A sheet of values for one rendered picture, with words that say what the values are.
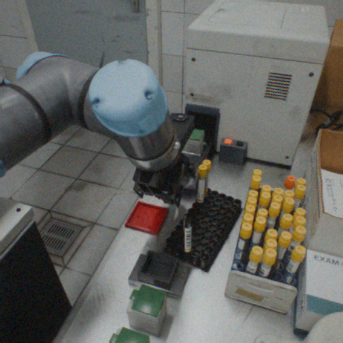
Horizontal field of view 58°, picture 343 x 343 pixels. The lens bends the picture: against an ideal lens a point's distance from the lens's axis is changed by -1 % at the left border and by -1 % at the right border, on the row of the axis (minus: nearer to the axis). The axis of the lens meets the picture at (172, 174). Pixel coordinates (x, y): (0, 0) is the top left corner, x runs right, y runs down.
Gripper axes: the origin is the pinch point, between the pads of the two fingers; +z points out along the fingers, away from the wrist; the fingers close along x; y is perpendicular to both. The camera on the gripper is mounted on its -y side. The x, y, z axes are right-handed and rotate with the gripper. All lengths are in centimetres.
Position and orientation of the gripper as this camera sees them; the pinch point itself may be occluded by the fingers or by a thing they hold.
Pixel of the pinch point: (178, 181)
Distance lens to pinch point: 64.7
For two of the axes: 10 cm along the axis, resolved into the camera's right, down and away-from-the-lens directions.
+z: 1.6, 3.5, 9.2
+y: -2.8, 9.1, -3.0
